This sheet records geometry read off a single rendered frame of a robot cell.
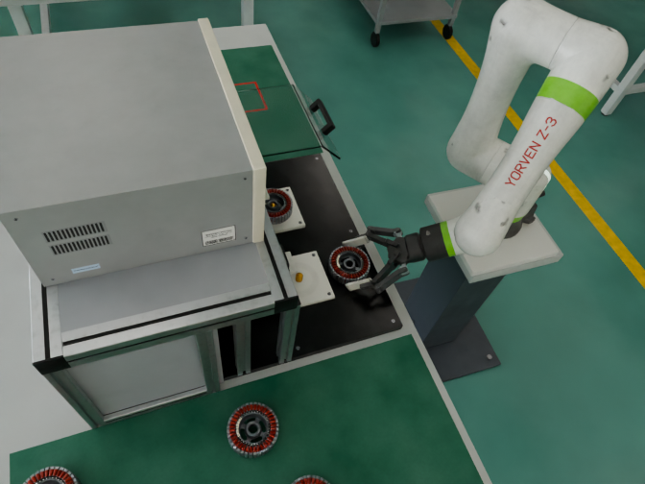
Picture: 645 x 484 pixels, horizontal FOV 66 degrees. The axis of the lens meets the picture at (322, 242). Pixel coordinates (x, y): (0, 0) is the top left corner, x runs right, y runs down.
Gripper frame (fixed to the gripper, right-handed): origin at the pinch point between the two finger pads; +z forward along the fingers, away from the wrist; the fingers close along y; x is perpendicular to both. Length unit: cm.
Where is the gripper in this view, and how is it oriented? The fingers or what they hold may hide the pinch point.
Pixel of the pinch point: (349, 264)
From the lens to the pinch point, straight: 135.4
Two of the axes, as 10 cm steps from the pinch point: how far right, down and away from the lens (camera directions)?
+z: -9.2, 2.6, 3.0
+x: -3.9, -5.2, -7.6
